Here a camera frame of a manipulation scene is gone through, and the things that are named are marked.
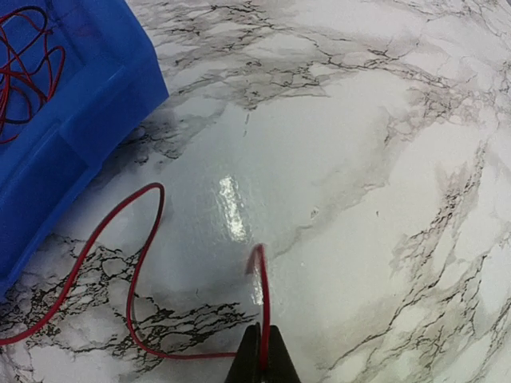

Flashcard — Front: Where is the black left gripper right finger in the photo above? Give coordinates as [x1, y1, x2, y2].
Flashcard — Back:
[261, 325, 301, 383]

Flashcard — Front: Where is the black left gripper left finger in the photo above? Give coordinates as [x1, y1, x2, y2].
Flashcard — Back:
[224, 323, 262, 383]

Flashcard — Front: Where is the blue three-compartment plastic bin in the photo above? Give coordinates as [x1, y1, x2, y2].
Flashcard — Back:
[1, 1, 168, 291]

